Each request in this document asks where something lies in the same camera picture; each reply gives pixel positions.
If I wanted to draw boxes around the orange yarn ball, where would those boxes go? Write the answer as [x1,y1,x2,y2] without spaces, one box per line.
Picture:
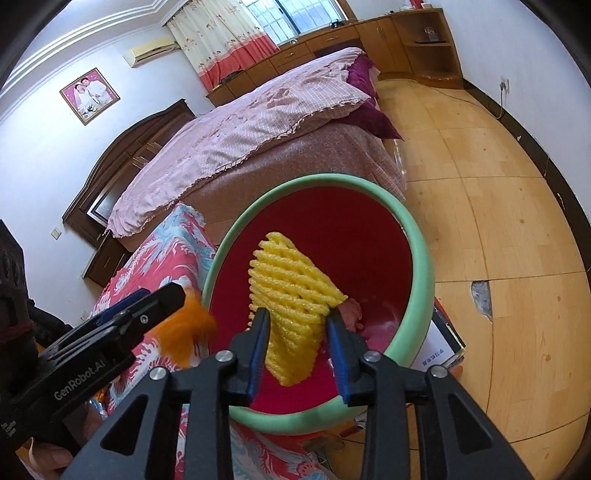
[152,287,217,369]

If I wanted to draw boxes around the yellow foam fruit net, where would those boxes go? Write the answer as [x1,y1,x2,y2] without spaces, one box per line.
[249,232,348,387]

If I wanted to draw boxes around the person's left hand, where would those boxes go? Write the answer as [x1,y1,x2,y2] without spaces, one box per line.
[26,403,103,479]

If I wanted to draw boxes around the dark wooden nightstand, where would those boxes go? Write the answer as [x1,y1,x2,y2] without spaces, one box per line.
[83,231,131,287]

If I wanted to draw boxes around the red floral tablecloth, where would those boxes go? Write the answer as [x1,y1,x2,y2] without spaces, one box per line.
[92,203,334,479]

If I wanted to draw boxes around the black hanging jacket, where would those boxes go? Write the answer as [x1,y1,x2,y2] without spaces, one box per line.
[1,221,73,352]

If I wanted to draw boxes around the stack of books under bin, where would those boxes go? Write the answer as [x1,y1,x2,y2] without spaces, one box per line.
[411,299,466,372]

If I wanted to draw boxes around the dark wooden headboard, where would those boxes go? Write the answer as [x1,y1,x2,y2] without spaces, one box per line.
[62,99,195,248]

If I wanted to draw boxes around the red bin with green rim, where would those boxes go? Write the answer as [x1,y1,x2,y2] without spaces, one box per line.
[203,174,435,435]

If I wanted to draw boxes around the framed wedding photo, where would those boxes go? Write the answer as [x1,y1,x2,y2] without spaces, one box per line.
[59,68,120,125]

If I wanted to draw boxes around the bed base brown cover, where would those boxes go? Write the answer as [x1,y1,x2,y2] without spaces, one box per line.
[119,121,409,252]

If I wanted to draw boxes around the pink bed quilt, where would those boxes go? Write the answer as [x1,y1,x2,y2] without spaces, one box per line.
[107,47,370,239]

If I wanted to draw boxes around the cream and red curtain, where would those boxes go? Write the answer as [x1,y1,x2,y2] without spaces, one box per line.
[166,0,279,91]

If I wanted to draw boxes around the window with bars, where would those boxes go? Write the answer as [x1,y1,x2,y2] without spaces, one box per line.
[242,0,349,45]

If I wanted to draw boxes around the long wooden cabinet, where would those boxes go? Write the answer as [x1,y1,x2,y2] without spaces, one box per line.
[206,15,414,107]

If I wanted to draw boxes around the wooden corner shelf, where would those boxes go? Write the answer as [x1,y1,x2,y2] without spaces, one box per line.
[392,8,464,89]

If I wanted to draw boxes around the white wall air conditioner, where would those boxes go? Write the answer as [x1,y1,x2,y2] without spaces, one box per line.
[123,37,179,68]

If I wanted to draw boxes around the wall power socket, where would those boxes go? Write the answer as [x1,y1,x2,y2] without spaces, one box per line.
[500,77,510,94]

